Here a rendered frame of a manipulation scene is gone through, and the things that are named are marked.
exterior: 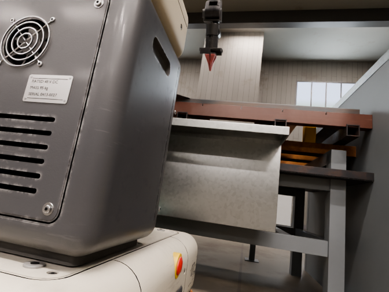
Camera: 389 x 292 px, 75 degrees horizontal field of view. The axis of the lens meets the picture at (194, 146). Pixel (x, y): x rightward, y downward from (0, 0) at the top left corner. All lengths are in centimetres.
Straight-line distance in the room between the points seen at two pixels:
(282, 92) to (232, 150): 739
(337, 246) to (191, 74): 807
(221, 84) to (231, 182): 601
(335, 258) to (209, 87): 615
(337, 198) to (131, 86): 103
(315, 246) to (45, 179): 106
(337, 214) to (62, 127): 109
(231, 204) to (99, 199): 79
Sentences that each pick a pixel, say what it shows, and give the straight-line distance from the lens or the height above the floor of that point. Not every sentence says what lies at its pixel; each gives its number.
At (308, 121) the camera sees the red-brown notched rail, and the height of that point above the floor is 77.
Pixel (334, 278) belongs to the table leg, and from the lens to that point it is 125.
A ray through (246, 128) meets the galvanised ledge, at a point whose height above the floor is 66.
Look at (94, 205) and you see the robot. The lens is 34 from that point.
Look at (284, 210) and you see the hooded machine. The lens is 680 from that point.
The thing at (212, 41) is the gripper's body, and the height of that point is 109.
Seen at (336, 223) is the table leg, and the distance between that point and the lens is 123.
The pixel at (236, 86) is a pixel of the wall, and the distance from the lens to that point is 695.
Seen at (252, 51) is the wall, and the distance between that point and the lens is 743.
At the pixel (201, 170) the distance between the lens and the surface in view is 109.
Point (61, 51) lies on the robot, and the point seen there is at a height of 56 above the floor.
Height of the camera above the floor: 38
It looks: 12 degrees up
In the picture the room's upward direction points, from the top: 8 degrees clockwise
